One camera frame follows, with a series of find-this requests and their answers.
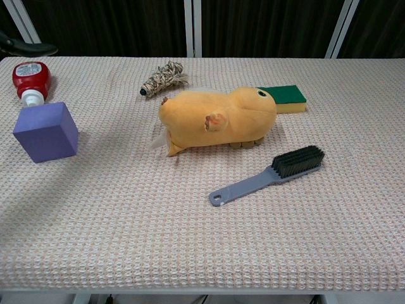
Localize yellow plush toy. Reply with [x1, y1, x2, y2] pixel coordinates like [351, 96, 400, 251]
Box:
[157, 85, 278, 158]

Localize grey brush with black bristles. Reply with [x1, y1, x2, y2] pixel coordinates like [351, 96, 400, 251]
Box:
[208, 145, 326, 208]

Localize pink waffle-weave tablecloth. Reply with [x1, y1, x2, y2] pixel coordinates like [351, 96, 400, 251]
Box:
[0, 56, 405, 291]

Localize green and yellow sponge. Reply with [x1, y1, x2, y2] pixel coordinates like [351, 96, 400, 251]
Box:
[256, 84, 308, 115]

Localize purple cube block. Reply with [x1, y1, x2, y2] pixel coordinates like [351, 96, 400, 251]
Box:
[12, 101, 80, 164]

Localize dark pleated curtain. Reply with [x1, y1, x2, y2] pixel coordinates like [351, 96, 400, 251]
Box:
[0, 0, 405, 60]

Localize red ketchup bottle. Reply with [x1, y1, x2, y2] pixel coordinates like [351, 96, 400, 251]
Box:
[11, 61, 52, 107]

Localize black mesh office chair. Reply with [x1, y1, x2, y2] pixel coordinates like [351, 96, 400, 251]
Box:
[0, 30, 59, 56]

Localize braided rope knot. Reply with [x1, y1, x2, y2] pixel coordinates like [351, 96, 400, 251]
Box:
[139, 60, 190, 98]

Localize white metal frame post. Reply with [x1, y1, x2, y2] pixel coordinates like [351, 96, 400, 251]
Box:
[1, 0, 42, 45]
[325, 0, 362, 59]
[184, 0, 203, 58]

